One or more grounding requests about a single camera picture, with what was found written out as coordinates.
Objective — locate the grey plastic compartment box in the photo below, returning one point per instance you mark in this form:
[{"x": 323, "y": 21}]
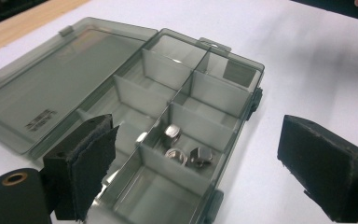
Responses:
[{"x": 59, "y": 81}]

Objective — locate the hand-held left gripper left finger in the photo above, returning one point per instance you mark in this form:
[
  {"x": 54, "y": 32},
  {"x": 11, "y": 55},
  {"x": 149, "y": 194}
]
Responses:
[{"x": 80, "y": 168}]

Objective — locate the wooden table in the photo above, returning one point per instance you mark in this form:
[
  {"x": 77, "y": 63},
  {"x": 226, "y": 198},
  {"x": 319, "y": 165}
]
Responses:
[{"x": 18, "y": 25}]

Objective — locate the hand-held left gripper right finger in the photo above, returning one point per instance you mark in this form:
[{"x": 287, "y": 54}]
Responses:
[{"x": 323, "y": 168}]

